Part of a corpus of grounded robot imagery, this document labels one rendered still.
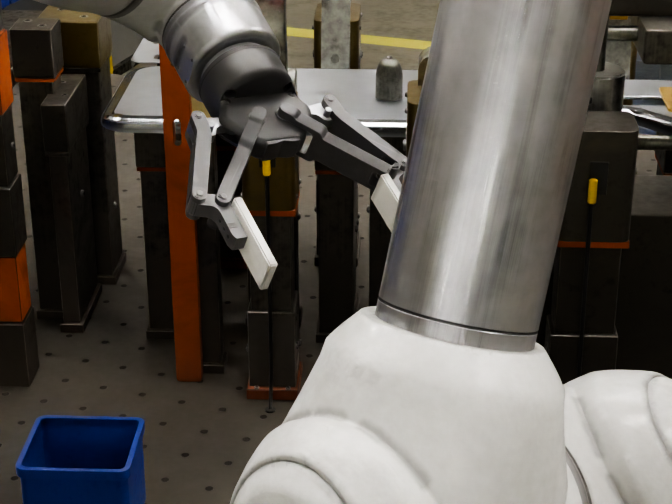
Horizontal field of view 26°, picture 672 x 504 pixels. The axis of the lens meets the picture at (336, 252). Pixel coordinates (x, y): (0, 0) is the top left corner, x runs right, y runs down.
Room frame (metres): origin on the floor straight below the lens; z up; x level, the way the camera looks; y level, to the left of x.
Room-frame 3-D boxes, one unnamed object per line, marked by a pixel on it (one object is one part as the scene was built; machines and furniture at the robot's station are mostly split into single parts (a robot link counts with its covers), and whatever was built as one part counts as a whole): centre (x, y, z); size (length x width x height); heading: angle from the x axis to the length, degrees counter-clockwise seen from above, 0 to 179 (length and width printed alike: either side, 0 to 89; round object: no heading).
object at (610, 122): (1.31, -0.25, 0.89); 0.09 x 0.08 x 0.38; 177
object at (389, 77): (1.64, -0.06, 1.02); 0.03 x 0.03 x 0.07
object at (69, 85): (1.67, 0.33, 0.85); 0.12 x 0.03 x 0.30; 177
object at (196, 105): (1.52, 0.15, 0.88); 0.04 x 0.04 x 0.37; 87
